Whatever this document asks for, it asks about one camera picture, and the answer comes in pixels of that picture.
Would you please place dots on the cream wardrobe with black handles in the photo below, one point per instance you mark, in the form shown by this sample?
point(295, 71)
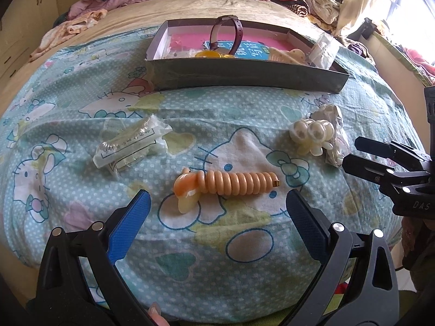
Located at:
point(23, 24)

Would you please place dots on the frosted plastic zip bag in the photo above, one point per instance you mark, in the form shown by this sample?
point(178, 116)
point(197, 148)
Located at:
point(322, 54)

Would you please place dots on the basket of clothes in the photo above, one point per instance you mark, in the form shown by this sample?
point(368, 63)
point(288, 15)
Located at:
point(359, 49)

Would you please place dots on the clear packet with hair clips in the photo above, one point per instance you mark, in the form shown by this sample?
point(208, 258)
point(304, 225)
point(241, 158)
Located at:
point(133, 144)

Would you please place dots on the dark red strap watch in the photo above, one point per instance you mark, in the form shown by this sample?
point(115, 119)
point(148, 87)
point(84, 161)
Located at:
point(224, 27)

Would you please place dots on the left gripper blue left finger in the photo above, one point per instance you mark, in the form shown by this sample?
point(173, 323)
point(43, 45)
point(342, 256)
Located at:
point(122, 235)

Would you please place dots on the Hello Kitty blue bedsheet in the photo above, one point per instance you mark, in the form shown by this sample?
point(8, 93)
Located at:
point(218, 245)

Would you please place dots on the person's left hand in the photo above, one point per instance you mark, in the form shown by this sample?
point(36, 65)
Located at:
point(154, 311)

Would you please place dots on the dark shallow cardboard box tray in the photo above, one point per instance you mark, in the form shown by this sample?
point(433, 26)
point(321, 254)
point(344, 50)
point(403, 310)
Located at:
point(179, 56)

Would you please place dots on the cream curtain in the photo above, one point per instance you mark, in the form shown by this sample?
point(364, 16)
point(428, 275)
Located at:
point(353, 12)

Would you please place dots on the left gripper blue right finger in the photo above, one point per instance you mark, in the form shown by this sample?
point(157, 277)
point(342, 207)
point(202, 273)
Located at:
point(311, 224)

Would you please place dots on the cream hair claw clip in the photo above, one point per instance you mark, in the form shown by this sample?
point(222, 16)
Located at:
point(294, 56)

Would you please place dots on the peach garment on bed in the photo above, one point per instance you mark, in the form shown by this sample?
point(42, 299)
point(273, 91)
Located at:
point(66, 31)

